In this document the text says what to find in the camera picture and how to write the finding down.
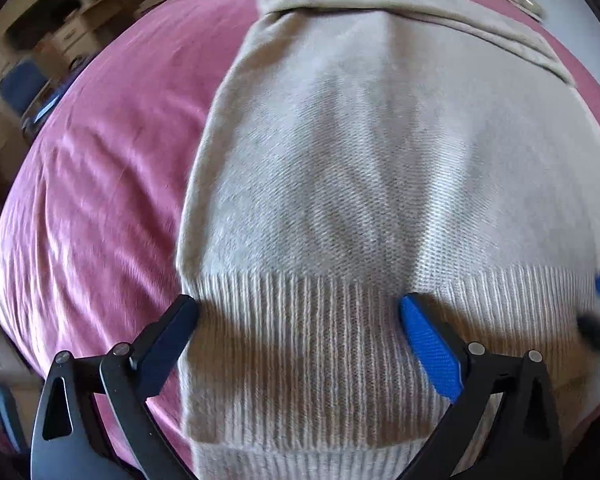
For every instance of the wooden desk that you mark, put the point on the wooden desk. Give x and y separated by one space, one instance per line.
95 5

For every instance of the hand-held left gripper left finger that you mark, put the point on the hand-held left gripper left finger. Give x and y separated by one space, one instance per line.
170 345

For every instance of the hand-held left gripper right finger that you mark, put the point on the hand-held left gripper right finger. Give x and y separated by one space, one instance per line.
430 345

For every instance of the blue metal-frame chair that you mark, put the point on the blue metal-frame chair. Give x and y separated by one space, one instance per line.
22 85

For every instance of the pink fleece bed blanket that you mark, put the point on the pink fleece bed blanket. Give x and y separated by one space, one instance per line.
105 160

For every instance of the black monitor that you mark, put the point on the black monitor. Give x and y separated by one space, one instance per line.
40 30

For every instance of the cream knit sweater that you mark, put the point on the cream knit sweater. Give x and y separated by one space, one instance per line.
355 135

